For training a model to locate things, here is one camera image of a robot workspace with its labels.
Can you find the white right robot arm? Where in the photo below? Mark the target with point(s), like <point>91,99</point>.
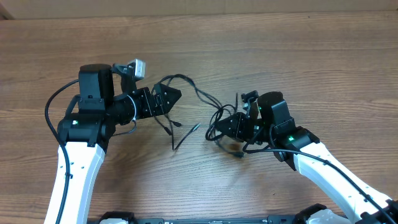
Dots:
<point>266,119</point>

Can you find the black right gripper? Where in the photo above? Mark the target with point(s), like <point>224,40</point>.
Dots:
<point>237,125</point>

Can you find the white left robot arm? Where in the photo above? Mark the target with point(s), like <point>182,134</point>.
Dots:
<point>108,97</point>

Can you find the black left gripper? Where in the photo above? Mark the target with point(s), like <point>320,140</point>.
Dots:
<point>148,109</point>

